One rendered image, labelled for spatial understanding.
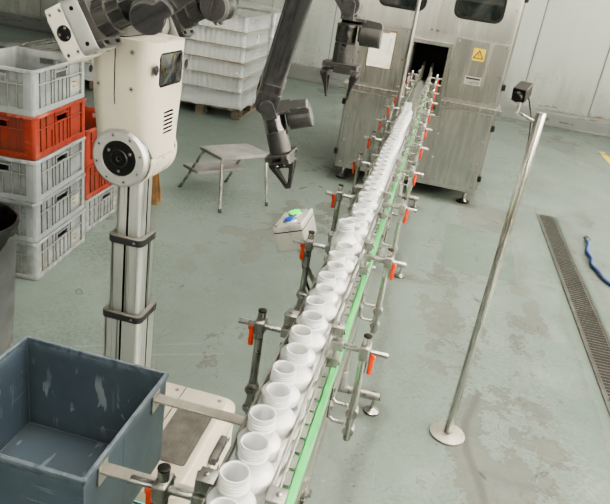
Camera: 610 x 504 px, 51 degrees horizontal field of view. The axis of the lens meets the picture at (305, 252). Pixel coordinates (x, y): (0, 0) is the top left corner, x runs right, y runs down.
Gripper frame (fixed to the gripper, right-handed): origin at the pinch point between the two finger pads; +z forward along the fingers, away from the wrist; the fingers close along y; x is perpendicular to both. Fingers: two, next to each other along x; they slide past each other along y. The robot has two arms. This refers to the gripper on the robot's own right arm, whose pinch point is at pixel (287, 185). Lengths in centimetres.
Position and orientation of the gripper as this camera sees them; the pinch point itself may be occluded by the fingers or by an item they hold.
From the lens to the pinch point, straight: 171.0
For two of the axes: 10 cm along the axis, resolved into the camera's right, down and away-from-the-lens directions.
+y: 2.2, -3.7, 9.0
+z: 1.9, 9.2, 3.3
